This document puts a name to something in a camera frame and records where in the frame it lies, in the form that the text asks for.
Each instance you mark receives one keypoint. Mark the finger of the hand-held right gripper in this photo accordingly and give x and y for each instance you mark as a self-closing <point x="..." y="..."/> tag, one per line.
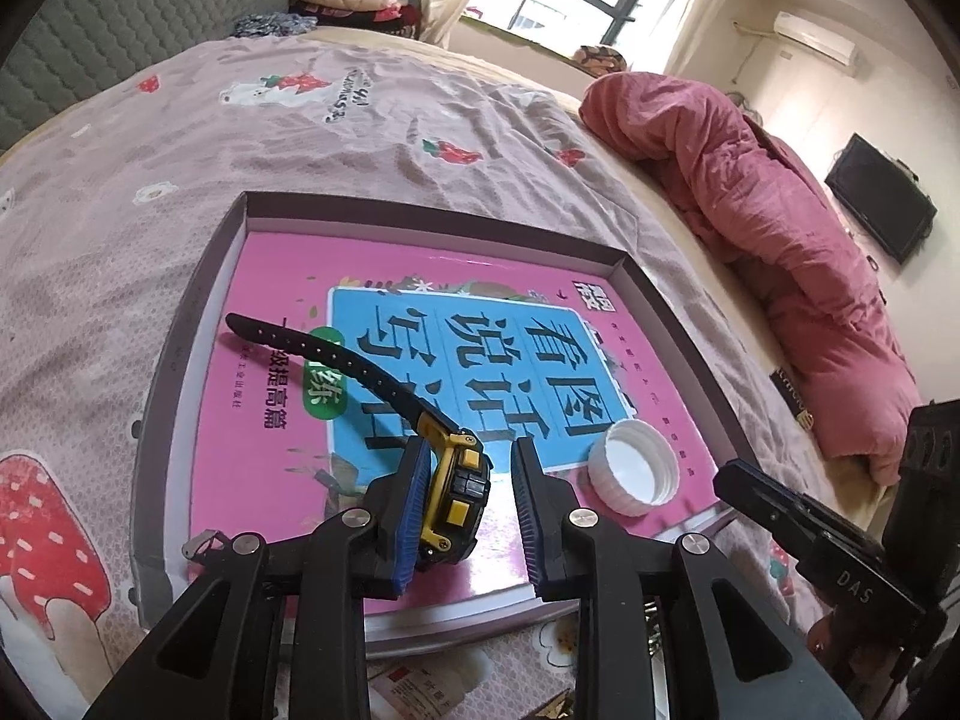
<point x="825" y="547"/>

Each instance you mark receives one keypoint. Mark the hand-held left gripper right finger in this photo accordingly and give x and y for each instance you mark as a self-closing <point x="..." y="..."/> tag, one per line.
<point x="526" y="511"/>

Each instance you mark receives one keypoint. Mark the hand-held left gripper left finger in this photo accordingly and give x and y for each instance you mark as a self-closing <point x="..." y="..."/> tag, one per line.
<point x="416" y="511"/>

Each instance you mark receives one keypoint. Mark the yellow and black toy watch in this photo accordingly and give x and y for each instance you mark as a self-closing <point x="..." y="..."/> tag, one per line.
<point x="459" y="480"/>

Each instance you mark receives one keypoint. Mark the shallow grey cardboard box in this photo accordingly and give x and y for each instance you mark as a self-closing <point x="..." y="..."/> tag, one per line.
<point x="187" y="360"/>

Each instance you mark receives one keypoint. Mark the white ribbed bottle cap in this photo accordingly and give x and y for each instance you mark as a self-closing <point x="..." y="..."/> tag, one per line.
<point x="634" y="465"/>

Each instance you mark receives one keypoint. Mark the black packet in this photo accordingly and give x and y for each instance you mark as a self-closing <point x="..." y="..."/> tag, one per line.
<point x="795" y="397"/>

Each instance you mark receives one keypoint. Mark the pink and blue book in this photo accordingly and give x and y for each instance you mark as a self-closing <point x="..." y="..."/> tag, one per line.
<point x="487" y="360"/>

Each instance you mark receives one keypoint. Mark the white pill bottle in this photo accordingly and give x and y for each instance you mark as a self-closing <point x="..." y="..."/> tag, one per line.
<point x="409" y="690"/>

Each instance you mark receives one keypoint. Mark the pink quilt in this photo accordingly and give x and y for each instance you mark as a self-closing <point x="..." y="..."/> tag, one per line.
<point x="750" y="225"/>

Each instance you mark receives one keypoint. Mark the strawberry printed bed sheet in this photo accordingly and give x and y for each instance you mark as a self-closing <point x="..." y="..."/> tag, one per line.
<point x="150" y="187"/>

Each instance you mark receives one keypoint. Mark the brown patterned pillow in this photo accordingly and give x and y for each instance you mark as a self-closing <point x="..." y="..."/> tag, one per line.
<point x="600" y="58"/>

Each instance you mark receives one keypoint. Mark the white air conditioner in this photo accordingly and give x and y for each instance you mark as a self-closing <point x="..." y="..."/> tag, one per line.
<point x="814" y="37"/>

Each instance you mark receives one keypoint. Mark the blue patterned cloth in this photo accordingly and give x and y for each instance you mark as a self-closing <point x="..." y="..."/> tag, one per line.
<point x="266" y="24"/>

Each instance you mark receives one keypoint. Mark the grey quilted headboard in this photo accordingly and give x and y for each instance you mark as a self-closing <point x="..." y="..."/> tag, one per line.
<point x="127" y="15"/>

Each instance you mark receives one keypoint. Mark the black wall television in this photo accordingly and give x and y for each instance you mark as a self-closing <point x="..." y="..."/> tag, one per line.
<point x="881" y="195"/>

